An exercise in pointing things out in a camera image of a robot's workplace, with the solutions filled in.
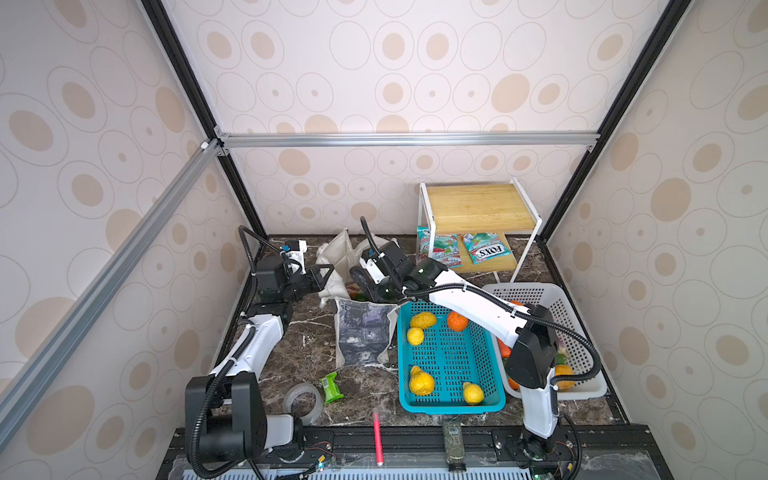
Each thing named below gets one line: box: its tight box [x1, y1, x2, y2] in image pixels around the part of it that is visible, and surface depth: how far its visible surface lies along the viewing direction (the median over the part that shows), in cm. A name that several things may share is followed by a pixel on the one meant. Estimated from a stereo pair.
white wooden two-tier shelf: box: [417, 178, 543, 283], surface depth 84 cm
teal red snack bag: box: [416, 226, 463, 268], surface depth 93 cm
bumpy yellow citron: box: [410, 312, 437, 329], surface depth 94 cm
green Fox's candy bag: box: [461, 232, 513, 265], surface depth 94 cm
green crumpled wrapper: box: [320, 372, 344, 403], surface depth 83 cm
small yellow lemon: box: [407, 327, 424, 346], surface depth 91 cm
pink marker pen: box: [374, 411, 384, 466], surface depth 76 cm
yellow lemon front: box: [463, 382, 485, 406], surface depth 79 cm
